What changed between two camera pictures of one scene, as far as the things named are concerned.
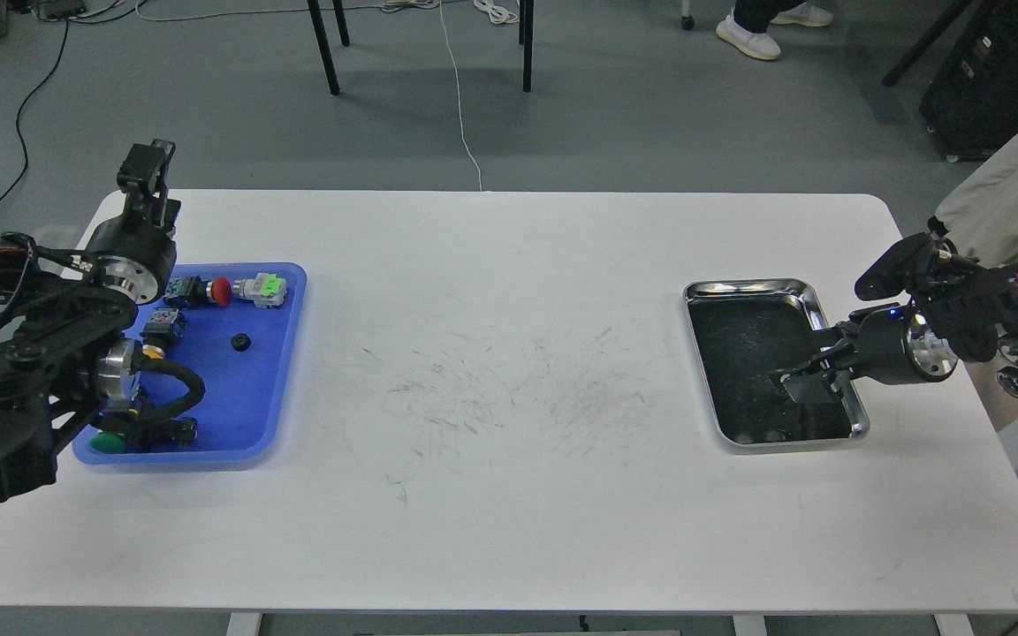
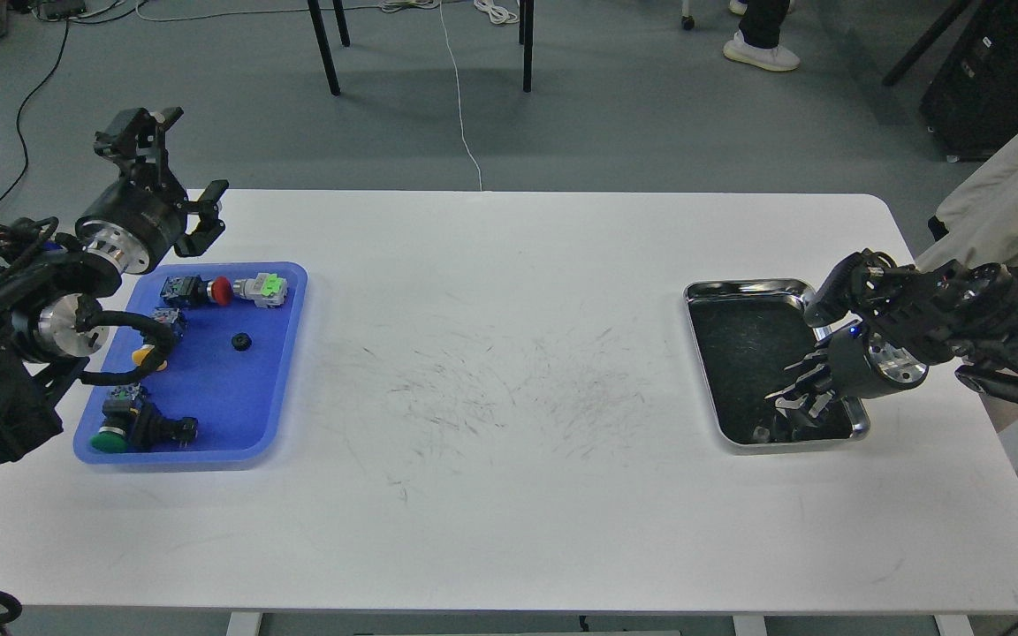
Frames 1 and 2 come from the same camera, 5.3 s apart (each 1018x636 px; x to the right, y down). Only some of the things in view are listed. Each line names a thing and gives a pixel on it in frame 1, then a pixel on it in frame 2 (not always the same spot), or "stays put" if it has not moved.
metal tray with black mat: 748,329 stays put
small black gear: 240,342 stays put
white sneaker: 757,45 to 777,58
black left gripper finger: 170,209 to 209,225
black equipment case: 1011,60 stays put
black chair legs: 526,38 stays put
